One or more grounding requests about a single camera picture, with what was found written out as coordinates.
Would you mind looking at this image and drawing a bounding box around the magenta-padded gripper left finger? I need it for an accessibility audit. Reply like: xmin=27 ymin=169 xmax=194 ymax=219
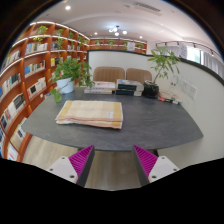
xmin=46 ymin=144 xmax=96 ymax=188

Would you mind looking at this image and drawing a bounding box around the orange wooden book shelf unit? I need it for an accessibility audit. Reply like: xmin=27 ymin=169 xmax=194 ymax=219
xmin=0 ymin=20 xmax=91 ymax=163

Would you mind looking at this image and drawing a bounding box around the white book with picture cover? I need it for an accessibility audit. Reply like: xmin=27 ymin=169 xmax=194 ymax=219
xmin=91 ymin=80 xmax=117 ymax=91

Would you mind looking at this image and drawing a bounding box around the ceiling air vent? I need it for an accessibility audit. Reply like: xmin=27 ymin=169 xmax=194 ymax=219
xmin=132 ymin=1 xmax=163 ymax=15

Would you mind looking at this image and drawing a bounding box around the yellow striped towel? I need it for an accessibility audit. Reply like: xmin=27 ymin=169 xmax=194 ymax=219
xmin=55 ymin=99 xmax=124 ymax=130

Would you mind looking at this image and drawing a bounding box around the black track light rail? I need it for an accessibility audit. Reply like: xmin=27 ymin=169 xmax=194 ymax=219
xmin=155 ymin=40 xmax=215 ymax=56

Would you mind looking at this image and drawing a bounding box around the white framed picture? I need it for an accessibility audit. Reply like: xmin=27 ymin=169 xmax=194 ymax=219
xmin=126 ymin=41 xmax=136 ymax=52

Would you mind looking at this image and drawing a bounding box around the black and blue book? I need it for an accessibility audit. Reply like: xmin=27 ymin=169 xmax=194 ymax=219
xmin=115 ymin=88 xmax=143 ymax=98

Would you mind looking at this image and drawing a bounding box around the white wall socket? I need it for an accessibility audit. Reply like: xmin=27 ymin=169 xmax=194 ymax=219
xmin=181 ymin=79 xmax=190 ymax=94
xmin=188 ymin=84 xmax=199 ymax=100

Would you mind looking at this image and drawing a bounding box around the tall plant in black pot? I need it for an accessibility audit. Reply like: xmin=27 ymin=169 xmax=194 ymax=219
xmin=142 ymin=45 xmax=182 ymax=99

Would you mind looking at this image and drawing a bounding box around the tan upholstered chair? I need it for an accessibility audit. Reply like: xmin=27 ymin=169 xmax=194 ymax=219
xmin=125 ymin=67 xmax=153 ymax=85
xmin=92 ymin=65 xmax=126 ymax=84

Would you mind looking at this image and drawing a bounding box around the white flat book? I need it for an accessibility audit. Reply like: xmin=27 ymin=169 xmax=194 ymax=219
xmin=83 ymin=87 xmax=115 ymax=95

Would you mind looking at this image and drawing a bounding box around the leafy plant in white pot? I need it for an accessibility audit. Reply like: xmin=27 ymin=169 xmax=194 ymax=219
xmin=49 ymin=56 xmax=96 ymax=103

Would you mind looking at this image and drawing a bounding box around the white curtain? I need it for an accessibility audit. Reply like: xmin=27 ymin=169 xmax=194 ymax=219
xmin=186 ymin=46 xmax=224 ymax=80

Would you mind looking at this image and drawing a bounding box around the multi-bulb ceiling lamp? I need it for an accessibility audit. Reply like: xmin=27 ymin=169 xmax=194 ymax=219
xmin=108 ymin=25 xmax=129 ymax=37

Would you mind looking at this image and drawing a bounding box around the white hanging banner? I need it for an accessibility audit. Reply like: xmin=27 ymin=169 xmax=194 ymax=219
xmin=178 ymin=43 xmax=189 ymax=60

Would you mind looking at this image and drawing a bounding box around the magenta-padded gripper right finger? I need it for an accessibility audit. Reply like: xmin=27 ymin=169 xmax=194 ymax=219
xmin=132 ymin=144 xmax=181 ymax=187

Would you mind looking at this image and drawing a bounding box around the orange wall shelf with plants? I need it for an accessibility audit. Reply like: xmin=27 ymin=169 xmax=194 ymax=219
xmin=89 ymin=37 xmax=148 ymax=55

